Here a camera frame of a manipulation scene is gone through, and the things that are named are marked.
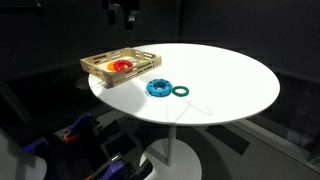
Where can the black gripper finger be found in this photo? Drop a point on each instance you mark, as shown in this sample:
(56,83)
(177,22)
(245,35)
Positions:
(113,13)
(132,17)

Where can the white table pedestal base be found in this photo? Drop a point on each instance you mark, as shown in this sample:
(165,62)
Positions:
(171,156)

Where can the purple black clamp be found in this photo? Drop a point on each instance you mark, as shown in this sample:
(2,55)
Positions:
(81,125)
(36,145)
(116,168)

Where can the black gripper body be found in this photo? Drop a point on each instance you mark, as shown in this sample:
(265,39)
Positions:
(121,4)

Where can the light wooden slatted tray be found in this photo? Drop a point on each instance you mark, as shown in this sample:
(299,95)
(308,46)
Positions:
(115,78)

